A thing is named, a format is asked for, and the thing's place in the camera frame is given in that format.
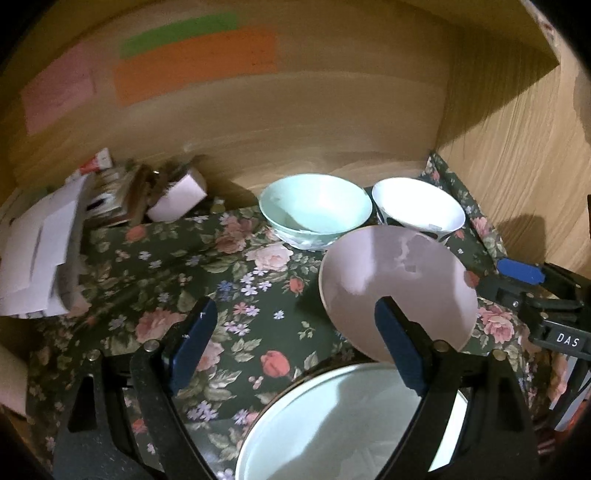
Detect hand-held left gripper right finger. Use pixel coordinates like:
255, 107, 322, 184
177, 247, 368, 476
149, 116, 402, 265
374, 296, 541, 480

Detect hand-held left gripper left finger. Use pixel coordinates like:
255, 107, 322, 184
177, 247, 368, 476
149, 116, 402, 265
53, 298, 218, 480

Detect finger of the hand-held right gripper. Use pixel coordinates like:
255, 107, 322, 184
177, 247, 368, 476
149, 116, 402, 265
476, 276, 583, 315
498, 257, 587, 301

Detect pink bowl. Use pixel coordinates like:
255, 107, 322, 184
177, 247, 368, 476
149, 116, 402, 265
318, 226, 479, 363

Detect green plate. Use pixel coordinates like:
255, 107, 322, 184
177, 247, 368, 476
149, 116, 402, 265
235, 362, 469, 480

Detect white bowl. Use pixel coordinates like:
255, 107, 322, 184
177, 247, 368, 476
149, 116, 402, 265
372, 178, 466, 241

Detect green bowl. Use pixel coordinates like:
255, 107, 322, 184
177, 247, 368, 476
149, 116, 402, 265
259, 173, 372, 252

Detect dark floral tablecloth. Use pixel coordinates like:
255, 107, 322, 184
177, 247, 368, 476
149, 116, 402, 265
25, 152, 573, 480

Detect small white box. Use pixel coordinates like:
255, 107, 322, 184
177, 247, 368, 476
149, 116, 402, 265
147, 167, 208, 222

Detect stack of small cards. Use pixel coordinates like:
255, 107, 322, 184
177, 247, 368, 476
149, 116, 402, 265
85, 159, 155, 227

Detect white folded cardboard boxes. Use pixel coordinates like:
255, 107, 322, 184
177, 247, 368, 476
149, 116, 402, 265
0, 178, 90, 319

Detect red and white tube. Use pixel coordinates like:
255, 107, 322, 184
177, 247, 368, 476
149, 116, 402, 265
76, 148, 113, 176

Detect orange sticky note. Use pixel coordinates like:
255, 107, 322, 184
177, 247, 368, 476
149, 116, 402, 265
113, 27, 278, 108

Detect pink sticky note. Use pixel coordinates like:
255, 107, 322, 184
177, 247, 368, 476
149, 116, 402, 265
21, 42, 98, 136

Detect green sticky note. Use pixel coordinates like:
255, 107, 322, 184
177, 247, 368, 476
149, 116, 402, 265
120, 11, 238, 58

